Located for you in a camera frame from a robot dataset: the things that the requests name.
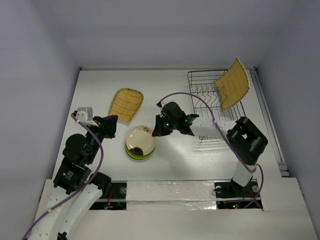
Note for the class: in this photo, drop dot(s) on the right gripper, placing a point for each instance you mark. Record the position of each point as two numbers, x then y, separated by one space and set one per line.
163 124

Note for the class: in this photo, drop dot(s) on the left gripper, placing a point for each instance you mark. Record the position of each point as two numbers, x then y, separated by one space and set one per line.
107 124

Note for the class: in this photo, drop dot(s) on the grey green plate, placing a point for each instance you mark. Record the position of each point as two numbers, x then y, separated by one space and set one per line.
141 136

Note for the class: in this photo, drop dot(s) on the small bamboo tray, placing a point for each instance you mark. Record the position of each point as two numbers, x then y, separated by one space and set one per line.
125 104

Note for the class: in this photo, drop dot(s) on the large bamboo tray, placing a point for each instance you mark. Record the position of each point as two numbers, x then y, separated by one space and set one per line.
233 85

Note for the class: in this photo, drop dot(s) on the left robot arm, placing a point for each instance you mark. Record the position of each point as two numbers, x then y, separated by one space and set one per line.
75 187

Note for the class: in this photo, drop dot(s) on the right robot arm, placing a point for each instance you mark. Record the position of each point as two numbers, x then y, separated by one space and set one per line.
243 138

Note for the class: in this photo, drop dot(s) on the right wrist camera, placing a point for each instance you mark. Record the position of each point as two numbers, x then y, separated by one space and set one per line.
161 104

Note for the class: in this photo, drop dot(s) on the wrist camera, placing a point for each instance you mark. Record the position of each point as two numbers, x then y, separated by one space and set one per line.
161 104
84 115

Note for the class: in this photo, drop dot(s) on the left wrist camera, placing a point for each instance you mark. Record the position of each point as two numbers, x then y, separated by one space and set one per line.
84 115

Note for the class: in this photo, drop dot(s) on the wire dish rack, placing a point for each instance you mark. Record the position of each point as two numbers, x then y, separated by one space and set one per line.
202 84

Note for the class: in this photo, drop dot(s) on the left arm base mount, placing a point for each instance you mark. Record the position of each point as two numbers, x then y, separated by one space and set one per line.
115 199

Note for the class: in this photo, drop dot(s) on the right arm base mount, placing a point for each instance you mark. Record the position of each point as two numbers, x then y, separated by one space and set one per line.
230 196

